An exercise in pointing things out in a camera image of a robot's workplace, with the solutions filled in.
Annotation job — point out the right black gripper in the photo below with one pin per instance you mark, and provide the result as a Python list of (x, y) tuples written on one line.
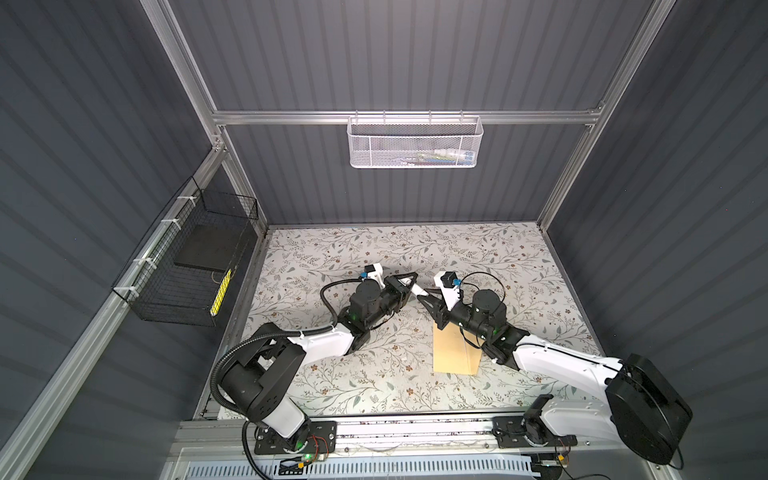
[(438, 313)]

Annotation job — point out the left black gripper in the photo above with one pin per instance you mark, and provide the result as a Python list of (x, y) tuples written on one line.
[(397, 290)]

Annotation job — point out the tan kraft envelope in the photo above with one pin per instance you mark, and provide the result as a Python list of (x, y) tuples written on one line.
[(452, 354)]

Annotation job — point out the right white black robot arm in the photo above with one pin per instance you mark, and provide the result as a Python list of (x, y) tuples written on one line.
[(631, 401)]

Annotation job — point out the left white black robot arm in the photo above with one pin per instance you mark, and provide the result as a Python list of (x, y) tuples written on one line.
[(252, 379)]

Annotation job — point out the pens in white basket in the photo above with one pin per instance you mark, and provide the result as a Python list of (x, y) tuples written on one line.
[(441, 157)]

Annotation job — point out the black foam pad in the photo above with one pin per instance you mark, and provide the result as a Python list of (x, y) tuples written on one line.
[(211, 248)]

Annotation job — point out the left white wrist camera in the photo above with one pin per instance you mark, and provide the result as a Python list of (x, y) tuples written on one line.
[(373, 272)]

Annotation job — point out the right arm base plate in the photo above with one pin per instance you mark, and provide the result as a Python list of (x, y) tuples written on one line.
[(516, 431)]

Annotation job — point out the white wire basket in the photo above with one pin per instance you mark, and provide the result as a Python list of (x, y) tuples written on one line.
[(379, 142)]

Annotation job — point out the white ventilated cable duct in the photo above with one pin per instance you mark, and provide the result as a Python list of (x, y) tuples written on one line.
[(407, 467)]

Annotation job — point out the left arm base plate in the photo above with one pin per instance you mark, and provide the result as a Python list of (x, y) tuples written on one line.
[(316, 437)]

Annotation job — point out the black wire basket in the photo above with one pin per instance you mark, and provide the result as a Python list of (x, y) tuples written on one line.
[(158, 291)]

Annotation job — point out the aluminium mounting rail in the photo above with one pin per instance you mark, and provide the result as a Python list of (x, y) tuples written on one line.
[(441, 433)]

